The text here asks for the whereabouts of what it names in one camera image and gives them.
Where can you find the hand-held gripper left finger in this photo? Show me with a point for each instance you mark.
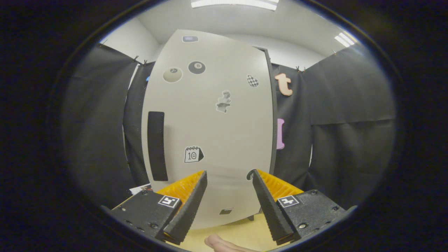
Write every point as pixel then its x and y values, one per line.
pixel 187 213

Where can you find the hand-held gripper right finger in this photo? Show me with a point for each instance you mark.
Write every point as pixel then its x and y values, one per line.
pixel 271 210

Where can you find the light grey shoe cabinet door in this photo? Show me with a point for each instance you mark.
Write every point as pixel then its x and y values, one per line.
pixel 224 140

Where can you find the grey shoe cabinet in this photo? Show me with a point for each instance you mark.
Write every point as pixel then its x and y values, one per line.
pixel 275 115

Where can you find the white book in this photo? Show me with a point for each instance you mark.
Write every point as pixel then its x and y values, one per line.
pixel 140 189

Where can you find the black backdrop cloth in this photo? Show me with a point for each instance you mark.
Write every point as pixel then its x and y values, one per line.
pixel 350 91

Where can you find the small ceiling light panel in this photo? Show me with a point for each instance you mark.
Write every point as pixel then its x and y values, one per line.
pixel 344 39

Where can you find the long ceiling light panel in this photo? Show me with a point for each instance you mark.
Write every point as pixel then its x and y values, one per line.
pixel 234 3

